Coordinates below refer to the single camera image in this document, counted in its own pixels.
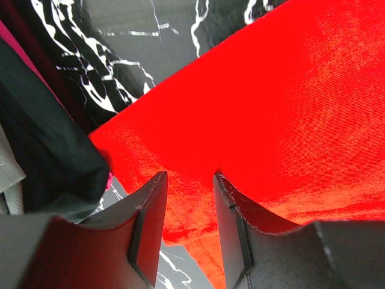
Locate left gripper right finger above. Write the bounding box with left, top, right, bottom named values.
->
left=212, top=173, right=347, bottom=289

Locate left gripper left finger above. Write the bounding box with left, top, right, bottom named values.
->
left=18, top=172, right=168, bottom=288

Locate red t shirt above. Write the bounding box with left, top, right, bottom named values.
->
left=91, top=1, right=384, bottom=288

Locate folded black t shirt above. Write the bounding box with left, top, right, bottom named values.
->
left=0, top=0, right=111, bottom=223

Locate folded grey t shirt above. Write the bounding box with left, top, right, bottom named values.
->
left=0, top=126, right=26, bottom=215

